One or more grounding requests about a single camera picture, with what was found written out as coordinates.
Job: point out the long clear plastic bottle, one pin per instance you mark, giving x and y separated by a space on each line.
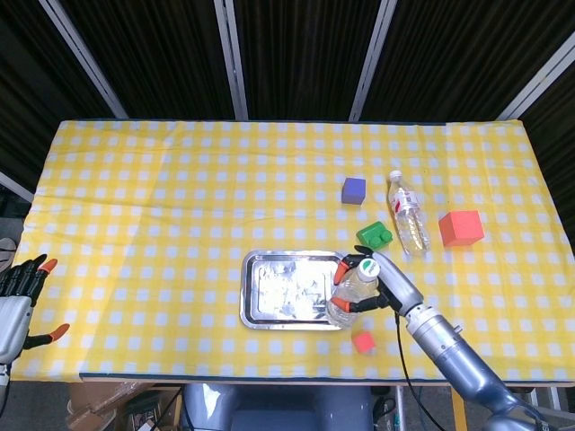
409 215

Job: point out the cardboard box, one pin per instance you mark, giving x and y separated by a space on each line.
103 404

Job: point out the small clear bottle green cap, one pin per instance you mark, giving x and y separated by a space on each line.
355 292

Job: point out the metal table leg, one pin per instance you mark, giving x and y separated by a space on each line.
400 408

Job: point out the small orange foam cube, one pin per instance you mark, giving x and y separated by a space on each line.
364 342

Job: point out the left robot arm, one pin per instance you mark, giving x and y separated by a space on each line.
3 386

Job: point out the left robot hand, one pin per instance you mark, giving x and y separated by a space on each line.
13 314

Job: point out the white frame post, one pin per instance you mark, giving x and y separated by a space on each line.
373 58
539 76
231 58
85 58

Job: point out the large orange foam cube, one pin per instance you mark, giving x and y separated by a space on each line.
462 228

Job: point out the purple foam cube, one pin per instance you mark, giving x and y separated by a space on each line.
353 190

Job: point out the metal tray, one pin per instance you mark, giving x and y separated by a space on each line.
287 289

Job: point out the green toy brick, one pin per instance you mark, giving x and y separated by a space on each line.
375 235

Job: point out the yellow checkered tablecloth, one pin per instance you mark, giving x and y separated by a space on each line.
179 202

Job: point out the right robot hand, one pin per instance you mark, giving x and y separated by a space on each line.
397 280

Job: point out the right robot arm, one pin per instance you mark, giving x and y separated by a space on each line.
458 354

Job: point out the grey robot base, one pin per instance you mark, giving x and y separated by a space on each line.
278 408

